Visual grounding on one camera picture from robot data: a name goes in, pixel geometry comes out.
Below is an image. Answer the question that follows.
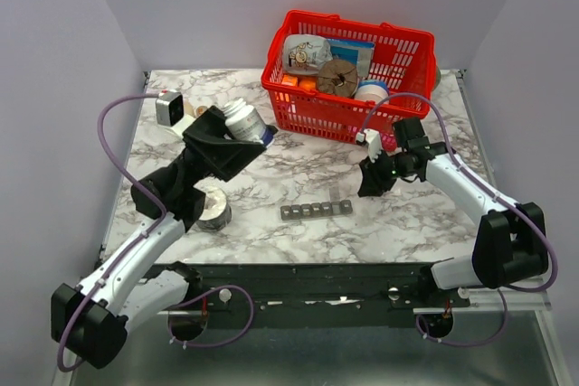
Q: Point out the purple cable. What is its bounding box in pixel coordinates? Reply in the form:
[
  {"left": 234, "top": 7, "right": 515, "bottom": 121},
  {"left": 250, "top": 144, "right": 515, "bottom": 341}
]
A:
[
  {"left": 361, "top": 91, "right": 560, "bottom": 346},
  {"left": 56, "top": 92, "right": 171, "bottom": 373}
]

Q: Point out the red plastic shopping basket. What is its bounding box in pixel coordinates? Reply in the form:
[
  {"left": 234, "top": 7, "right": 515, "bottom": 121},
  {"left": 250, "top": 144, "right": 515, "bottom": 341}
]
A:
[{"left": 261, "top": 10, "right": 437, "bottom": 150}]

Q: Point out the white pill bottle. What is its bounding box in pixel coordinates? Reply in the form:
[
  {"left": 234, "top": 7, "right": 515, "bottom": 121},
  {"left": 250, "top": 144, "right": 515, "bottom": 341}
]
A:
[{"left": 223, "top": 99, "right": 273, "bottom": 146}]

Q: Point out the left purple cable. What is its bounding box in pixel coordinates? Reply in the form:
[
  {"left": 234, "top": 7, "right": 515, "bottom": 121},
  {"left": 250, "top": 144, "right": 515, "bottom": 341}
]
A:
[{"left": 56, "top": 92, "right": 171, "bottom": 373}]

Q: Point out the small amber bottle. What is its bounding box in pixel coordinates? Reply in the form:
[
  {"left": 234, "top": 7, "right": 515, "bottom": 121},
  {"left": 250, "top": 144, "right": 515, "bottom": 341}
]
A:
[{"left": 194, "top": 106, "right": 208, "bottom": 118}]

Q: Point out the brown round paper package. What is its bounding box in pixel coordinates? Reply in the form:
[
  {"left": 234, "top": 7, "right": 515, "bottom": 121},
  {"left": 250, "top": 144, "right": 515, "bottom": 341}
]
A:
[{"left": 317, "top": 59, "right": 358, "bottom": 99}]

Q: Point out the orange small box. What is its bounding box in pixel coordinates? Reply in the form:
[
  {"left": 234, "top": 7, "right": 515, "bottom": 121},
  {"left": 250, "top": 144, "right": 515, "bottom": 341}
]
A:
[{"left": 280, "top": 74, "right": 299, "bottom": 87}]

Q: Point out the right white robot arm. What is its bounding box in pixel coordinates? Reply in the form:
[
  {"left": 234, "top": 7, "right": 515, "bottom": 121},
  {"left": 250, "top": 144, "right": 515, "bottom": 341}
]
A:
[{"left": 356, "top": 118, "right": 548, "bottom": 306}]

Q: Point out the black table front rail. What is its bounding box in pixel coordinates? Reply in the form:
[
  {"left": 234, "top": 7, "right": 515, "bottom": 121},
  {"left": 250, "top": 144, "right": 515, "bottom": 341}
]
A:
[{"left": 119, "top": 262, "right": 470, "bottom": 331}]

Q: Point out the silver snack pouch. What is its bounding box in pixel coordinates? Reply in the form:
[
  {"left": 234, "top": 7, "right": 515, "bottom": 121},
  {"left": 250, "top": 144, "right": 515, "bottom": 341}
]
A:
[{"left": 281, "top": 34, "right": 333, "bottom": 76}]

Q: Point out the orange fruit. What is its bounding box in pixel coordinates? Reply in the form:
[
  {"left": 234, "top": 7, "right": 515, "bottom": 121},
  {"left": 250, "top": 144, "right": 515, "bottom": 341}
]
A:
[{"left": 298, "top": 76, "right": 318, "bottom": 91}]

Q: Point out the white blue tub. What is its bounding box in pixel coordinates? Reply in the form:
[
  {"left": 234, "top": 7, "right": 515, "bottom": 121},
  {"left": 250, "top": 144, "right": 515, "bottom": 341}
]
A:
[{"left": 354, "top": 80, "right": 389, "bottom": 103}]

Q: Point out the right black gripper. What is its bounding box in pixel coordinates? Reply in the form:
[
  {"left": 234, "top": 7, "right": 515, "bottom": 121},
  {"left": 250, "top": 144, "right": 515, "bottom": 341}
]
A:
[{"left": 358, "top": 146, "right": 413, "bottom": 197}]

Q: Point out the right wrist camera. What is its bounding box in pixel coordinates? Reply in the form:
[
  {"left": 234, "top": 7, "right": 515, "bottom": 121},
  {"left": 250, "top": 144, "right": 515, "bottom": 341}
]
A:
[{"left": 356, "top": 128, "right": 384, "bottom": 163}]

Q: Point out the blue packet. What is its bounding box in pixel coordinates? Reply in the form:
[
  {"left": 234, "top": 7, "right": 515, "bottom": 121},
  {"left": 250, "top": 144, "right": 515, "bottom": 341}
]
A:
[{"left": 327, "top": 39, "right": 375, "bottom": 79}]

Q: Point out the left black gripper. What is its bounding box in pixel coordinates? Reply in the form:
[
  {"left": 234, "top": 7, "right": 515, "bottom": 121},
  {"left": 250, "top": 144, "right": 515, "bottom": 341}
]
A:
[{"left": 168, "top": 107, "right": 277, "bottom": 193}]

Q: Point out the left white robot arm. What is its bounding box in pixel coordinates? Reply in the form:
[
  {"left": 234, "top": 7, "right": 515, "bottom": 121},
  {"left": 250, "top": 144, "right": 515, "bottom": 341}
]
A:
[{"left": 51, "top": 107, "right": 278, "bottom": 372}]

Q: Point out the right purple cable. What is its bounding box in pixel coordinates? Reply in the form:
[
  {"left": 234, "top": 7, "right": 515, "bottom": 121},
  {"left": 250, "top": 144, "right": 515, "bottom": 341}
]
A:
[{"left": 361, "top": 91, "right": 560, "bottom": 346}]

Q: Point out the grey weekly pill organizer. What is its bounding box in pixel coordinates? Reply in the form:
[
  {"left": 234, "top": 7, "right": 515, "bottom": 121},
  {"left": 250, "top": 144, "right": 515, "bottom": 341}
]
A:
[{"left": 280, "top": 187, "right": 353, "bottom": 221}]

